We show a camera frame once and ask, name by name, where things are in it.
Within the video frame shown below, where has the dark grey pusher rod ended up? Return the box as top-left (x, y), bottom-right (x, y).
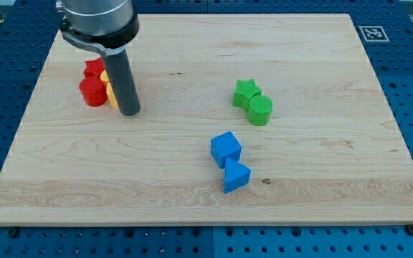
top-left (102, 48), bottom-right (141, 116)

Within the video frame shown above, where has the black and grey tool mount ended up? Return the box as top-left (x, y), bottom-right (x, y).
top-left (60, 13), bottom-right (139, 54)

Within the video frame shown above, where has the red star block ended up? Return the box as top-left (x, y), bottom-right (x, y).
top-left (83, 57), bottom-right (105, 77)

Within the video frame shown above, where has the red cylinder block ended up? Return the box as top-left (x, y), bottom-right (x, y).
top-left (79, 77), bottom-right (108, 107)

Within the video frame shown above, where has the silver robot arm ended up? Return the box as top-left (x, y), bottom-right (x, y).
top-left (57, 0), bottom-right (141, 116)

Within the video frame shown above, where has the wooden board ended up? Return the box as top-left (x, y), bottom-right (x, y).
top-left (0, 14), bottom-right (413, 226)

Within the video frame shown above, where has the yellow upper block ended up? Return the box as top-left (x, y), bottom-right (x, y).
top-left (100, 70), bottom-right (110, 86)

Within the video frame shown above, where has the yellow block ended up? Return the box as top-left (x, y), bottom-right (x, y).
top-left (100, 70), bottom-right (110, 86)
top-left (106, 82), bottom-right (119, 109)

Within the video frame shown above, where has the yellow lower block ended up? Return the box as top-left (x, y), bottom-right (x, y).
top-left (106, 82), bottom-right (119, 109)

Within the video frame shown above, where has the green star block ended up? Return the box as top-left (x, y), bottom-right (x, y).
top-left (232, 79), bottom-right (262, 111)

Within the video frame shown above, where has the blue cube block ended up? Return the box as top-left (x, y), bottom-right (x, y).
top-left (210, 131), bottom-right (242, 168)

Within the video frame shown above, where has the green cylinder block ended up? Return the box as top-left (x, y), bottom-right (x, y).
top-left (247, 95), bottom-right (273, 126)

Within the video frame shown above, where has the blue triangle block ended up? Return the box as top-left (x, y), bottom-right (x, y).
top-left (224, 158), bottom-right (252, 194)

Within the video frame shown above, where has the white fiducial marker tag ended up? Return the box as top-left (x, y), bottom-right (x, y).
top-left (359, 25), bottom-right (389, 42)

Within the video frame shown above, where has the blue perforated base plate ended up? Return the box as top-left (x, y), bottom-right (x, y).
top-left (0, 1), bottom-right (413, 257)

